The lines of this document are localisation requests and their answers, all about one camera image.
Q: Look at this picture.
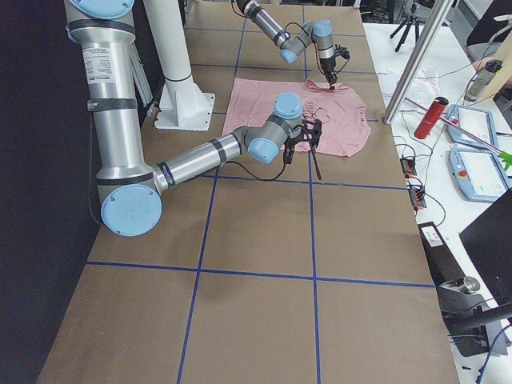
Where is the far orange black connector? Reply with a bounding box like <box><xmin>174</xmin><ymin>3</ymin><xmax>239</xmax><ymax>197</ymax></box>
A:
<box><xmin>399</xmin><ymin>155</ymin><xmax>417</xmax><ymax>178</ymax></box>

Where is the orange black connector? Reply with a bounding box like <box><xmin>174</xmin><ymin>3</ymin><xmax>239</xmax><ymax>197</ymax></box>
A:
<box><xmin>406</xmin><ymin>177</ymin><xmax>426</xmax><ymax>211</ymax></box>
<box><xmin>399</xmin><ymin>155</ymin><xmax>417</xmax><ymax>178</ymax></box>

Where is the black box with label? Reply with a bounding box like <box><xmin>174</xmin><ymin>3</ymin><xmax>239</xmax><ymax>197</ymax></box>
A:
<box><xmin>418</xmin><ymin>222</ymin><xmax>466</xmax><ymax>286</ymax></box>

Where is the grey clear drink bottle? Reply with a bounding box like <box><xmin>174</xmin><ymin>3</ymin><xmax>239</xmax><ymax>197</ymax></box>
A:
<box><xmin>465</xmin><ymin>59</ymin><xmax>502</xmax><ymax>102</ymax></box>

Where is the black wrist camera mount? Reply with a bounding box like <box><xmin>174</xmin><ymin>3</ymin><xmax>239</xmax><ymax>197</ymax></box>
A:
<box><xmin>334</xmin><ymin>44</ymin><xmax>350</xmax><ymax>61</ymax></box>
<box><xmin>298</xmin><ymin>119</ymin><xmax>322</xmax><ymax>153</ymax></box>

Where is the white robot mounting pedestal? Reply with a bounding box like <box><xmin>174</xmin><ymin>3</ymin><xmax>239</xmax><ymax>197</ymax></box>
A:
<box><xmin>144</xmin><ymin>0</ymin><xmax>215</xmax><ymax>131</ymax></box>

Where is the black clamp with steel knob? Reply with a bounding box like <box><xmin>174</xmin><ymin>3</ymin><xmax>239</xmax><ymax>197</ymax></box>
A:
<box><xmin>436</xmin><ymin>277</ymin><xmax>511</xmax><ymax>357</ymax></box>

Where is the red water bottle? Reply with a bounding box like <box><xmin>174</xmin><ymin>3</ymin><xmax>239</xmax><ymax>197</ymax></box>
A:
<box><xmin>414</xmin><ymin>96</ymin><xmax>449</xmax><ymax>139</ymax></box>

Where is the black camera tripod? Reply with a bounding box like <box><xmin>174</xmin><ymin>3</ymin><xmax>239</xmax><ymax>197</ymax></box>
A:
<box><xmin>390</xmin><ymin>1</ymin><xmax>419</xmax><ymax>52</ymax></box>

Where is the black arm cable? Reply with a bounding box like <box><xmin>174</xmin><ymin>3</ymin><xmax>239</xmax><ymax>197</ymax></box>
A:
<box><xmin>279</xmin><ymin>22</ymin><xmax>321</xmax><ymax>45</ymax></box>
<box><xmin>222</xmin><ymin>123</ymin><xmax>305</xmax><ymax>182</ymax></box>

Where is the far blue teach pendant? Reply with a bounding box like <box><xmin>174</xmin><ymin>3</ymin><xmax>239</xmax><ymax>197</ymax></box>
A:
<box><xmin>445</xmin><ymin>105</ymin><xmax>498</xmax><ymax>150</ymax></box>

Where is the aluminium frame post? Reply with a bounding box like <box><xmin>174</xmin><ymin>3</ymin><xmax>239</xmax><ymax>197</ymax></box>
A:
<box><xmin>383</xmin><ymin>1</ymin><xmax>458</xmax><ymax>124</ymax></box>

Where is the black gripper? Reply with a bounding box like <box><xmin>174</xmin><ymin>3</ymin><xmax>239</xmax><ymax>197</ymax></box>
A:
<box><xmin>319</xmin><ymin>57</ymin><xmax>337</xmax><ymax>90</ymax></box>
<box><xmin>283</xmin><ymin>136</ymin><xmax>303</xmax><ymax>165</ymax></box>

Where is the pink Snoopy t-shirt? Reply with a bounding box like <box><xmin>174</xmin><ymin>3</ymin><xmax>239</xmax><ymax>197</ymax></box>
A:
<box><xmin>221</xmin><ymin>77</ymin><xmax>372</xmax><ymax>158</ymax></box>

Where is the blue teach pendant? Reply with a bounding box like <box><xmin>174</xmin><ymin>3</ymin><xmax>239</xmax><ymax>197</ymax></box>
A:
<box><xmin>445</xmin><ymin>105</ymin><xmax>498</xmax><ymax>150</ymax></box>
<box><xmin>449</xmin><ymin>148</ymin><xmax>511</xmax><ymax>203</ymax></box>

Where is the near orange black connector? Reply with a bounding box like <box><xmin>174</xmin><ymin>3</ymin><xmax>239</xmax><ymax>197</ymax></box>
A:
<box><xmin>406</xmin><ymin>177</ymin><xmax>426</xmax><ymax>211</ymax></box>

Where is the black monitor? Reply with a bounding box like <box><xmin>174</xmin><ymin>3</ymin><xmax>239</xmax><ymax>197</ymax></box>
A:
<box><xmin>459</xmin><ymin>190</ymin><xmax>512</xmax><ymax>304</ymax></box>

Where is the near blue teach pendant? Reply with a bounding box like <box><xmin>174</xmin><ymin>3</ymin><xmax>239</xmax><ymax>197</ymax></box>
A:
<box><xmin>449</xmin><ymin>148</ymin><xmax>511</xmax><ymax>203</ymax></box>

